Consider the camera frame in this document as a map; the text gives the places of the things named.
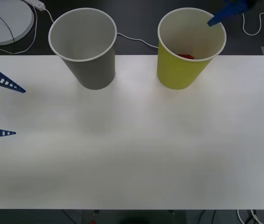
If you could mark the white round disc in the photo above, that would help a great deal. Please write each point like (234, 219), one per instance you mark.
(17, 21)

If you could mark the red can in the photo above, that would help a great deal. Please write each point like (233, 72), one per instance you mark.
(186, 56)

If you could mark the yellow-green plastic waste bin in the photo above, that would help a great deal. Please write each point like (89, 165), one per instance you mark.
(178, 72)

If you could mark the grey plastic waste bin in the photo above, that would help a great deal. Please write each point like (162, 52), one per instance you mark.
(92, 67)

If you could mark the white power strip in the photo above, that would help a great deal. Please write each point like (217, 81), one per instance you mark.
(36, 3)

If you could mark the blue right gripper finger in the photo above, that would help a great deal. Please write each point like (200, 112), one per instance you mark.
(230, 10)

